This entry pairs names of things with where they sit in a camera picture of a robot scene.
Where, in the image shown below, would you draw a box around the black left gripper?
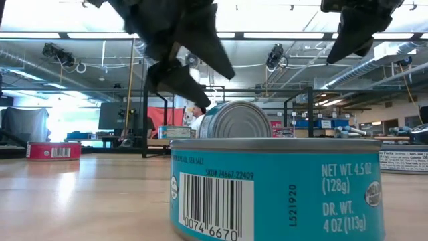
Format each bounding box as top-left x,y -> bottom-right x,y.
108,0 -> 235,108

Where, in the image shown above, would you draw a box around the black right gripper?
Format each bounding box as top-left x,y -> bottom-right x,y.
320,0 -> 404,64

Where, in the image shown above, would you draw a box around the teal seafood can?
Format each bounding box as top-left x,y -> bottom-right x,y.
169,137 -> 386,241
158,125 -> 192,140
200,100 -> 272,139

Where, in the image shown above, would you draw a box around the blue seafood can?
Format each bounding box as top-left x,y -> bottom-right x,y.
379,144 -> 428,175

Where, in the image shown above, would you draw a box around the wooden shelf black metal legs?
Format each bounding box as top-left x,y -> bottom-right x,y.
142,85 -> 314,159

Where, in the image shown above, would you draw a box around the white cylindrical lamp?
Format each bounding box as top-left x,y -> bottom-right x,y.
189,66 -> 201,86

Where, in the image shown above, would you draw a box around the person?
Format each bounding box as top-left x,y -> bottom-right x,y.
190,105 -> 208,133

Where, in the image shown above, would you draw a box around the red panel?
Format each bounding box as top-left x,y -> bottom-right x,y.
148,106 -> 185,130

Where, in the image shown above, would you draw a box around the blue storage bins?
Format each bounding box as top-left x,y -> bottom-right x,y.
296,118 -> 350,130

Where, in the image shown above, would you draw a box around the black monitor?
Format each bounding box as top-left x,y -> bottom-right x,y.
98,102 -> 144,131

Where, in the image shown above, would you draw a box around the black rounded equipment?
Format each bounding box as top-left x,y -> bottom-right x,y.
409,106 -> 428,145

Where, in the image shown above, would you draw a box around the blue box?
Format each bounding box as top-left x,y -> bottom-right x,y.
66,131 -> 93,141

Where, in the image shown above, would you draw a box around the grey cloth cover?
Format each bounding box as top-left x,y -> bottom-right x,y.
0,106 -> 51,143

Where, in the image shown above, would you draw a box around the hanging yellow cable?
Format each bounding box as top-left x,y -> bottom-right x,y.
398,63 -> 425,125

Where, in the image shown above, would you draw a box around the white hanging cable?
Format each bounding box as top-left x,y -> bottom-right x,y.
62,60 -> 88,74

